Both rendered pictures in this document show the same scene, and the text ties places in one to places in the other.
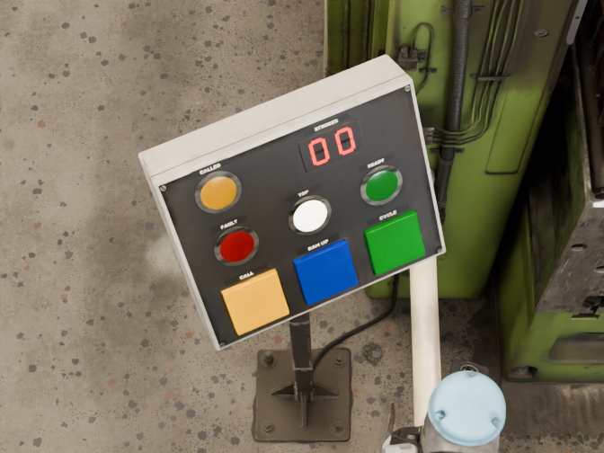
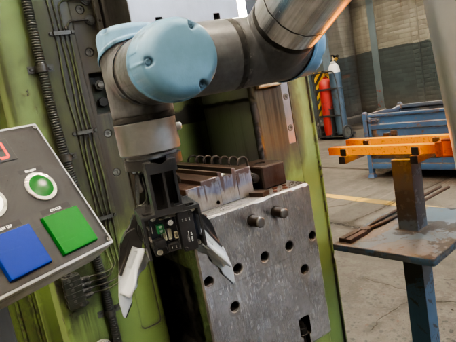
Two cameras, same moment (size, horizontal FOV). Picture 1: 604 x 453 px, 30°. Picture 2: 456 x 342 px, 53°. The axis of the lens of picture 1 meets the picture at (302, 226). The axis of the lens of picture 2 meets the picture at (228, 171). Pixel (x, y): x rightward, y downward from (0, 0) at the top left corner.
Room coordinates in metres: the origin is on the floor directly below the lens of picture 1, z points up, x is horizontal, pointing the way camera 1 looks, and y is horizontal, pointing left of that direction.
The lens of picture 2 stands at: (-0.21, 0.10, 1.19)
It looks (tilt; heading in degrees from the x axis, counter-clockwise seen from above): 10 degrees down; 324
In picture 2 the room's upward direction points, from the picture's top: 10 degrees counter-clockwise
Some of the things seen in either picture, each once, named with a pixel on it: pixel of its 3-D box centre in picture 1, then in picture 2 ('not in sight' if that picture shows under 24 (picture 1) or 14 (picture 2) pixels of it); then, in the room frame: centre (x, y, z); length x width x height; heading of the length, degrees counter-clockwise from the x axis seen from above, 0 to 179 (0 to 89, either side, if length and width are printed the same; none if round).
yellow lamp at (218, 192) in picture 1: (217, 192); not in sight; (0.60, 0.10, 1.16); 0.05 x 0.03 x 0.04; 87
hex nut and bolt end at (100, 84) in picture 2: not in sight; (101, 93); (0.89, -0.36, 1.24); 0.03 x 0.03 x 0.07; 87
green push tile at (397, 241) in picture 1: (394, 241); (68, 230); (0.59, -0.12, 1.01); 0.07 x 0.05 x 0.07; 112
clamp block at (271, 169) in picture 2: not in sight; (261, 174); (0.77, -0.73, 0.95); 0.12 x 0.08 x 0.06; 177
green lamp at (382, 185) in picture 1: (381, 185); (41, 186); (0.63, -0.10, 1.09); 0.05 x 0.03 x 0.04; 87
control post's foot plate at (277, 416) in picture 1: (302, 388); not in sight; (0.68, 0.02, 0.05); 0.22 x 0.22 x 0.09; 87
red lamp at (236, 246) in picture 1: (236, 246); not in sight; (0.56, 0.08, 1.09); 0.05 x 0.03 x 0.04; 87
